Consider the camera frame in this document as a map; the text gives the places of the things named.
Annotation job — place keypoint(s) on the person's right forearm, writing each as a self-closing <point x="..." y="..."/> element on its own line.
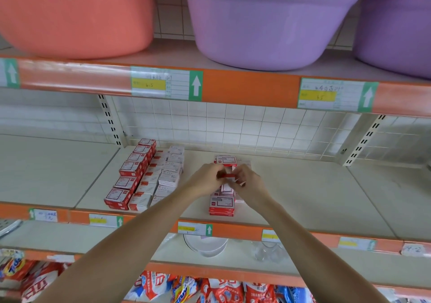
<point x="323" y="259"/>

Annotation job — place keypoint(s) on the person's left forearm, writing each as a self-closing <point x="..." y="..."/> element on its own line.
<point x="108" y="259"/>

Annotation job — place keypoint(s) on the pile of small colourful packets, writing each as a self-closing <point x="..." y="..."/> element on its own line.
<point x="40" y="279"/>

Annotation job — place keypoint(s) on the large label with green arrow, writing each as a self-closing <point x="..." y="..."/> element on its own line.
<point x="166" y="83"/>
<point x="9" y="73"/>
<point x="337" y="95"/>

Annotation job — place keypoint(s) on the purple plastic basin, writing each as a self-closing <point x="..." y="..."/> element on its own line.
<point x="401" y="27"/>
<point x="276" y="20"/>

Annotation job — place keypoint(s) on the white shelf with orange edges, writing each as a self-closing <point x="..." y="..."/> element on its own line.
<point x="47" y="168"/>

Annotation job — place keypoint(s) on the orange plastic basin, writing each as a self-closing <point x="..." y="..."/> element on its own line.
<point x="74" y="13"/>

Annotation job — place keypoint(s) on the white perforated shelf upright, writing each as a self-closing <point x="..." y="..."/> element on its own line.
<point x="364" y="140"/>
<point x="111" y="120"/>

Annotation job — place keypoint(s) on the pile of large red bags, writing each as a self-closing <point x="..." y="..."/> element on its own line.
<point x="293" y="295"/>

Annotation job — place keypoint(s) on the person's right hand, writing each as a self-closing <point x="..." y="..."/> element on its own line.
<point x="252" y="186"/>

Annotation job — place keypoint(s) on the white handwritten label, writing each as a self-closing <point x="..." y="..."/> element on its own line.
<point x="413" y="249"/>

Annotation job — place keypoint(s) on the cluster of clear glasses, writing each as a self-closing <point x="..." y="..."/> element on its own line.
<point x="264" y="250"/>

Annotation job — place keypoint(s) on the small price label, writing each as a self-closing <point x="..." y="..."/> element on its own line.
<point x="270" y="235"/>
<point x="106" y="220"/>
<point x="357" y="243"/>
<point x="194" y="229"/>
<point x="44" y="215"/>

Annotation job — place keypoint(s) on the person's left hand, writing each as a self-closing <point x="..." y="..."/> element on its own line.
<point x="205" y="179"/>

